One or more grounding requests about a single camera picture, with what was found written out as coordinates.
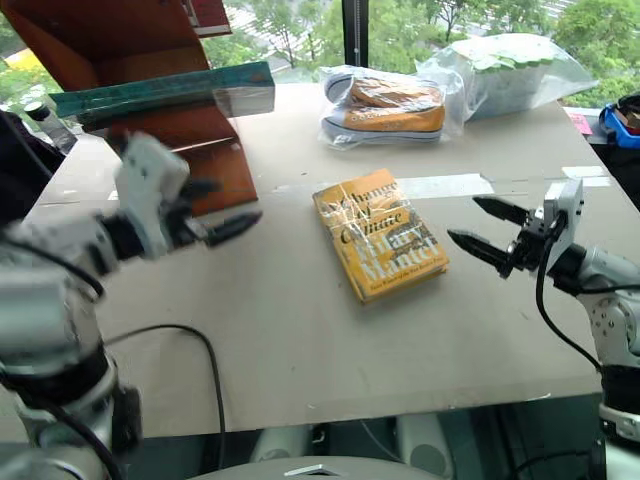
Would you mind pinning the red book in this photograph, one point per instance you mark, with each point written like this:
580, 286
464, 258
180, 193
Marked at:
207, 15

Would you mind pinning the white tape strip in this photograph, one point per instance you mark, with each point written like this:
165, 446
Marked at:
445, 185
585, 174

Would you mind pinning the teal paperback book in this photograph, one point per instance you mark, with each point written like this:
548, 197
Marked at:
165, 92

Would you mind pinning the dark bag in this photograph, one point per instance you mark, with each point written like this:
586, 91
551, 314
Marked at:
22, 170

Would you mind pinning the yellow hardcover book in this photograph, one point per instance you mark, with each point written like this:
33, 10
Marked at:
380, 235

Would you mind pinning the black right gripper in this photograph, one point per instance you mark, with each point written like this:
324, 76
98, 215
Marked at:
531, 245

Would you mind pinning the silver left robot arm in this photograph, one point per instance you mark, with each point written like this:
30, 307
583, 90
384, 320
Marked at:
45, 310

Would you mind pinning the clear bottle with black cap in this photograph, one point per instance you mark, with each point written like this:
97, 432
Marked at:
50, 125

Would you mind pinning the clear bag of green items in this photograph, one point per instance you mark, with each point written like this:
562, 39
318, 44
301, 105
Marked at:
515, 80

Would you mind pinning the pink paper note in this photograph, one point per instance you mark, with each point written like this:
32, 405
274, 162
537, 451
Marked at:
581, 123

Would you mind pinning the blue plastic object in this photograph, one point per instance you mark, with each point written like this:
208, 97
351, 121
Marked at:
617, 125

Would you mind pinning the black window frame post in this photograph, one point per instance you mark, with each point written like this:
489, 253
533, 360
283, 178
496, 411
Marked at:
356, 30

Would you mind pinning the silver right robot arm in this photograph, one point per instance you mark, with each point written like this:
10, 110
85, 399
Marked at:
607, 295

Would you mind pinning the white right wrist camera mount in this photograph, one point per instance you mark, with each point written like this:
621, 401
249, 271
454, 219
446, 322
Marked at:
567, 215

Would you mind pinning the grey robot torso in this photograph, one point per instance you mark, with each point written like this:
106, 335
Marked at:
300, 469

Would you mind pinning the white rounded robot leg shell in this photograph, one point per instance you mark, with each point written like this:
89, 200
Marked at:
282, 445
425, 445

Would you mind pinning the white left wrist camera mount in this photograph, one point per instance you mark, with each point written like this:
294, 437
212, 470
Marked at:
147, 172

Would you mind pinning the clear plastic shoe bag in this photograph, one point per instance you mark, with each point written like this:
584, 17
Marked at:
452, 100

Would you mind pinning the wooden bookshelf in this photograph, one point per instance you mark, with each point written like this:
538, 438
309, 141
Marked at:
125, 45

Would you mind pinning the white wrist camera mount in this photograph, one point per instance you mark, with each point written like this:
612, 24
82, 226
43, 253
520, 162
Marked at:
567, 215
147, 172

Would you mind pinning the orange canvas sneaker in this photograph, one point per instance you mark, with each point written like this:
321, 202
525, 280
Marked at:
390, 122
380, 90

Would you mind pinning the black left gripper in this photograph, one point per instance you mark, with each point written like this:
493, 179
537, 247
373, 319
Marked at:
182, 215

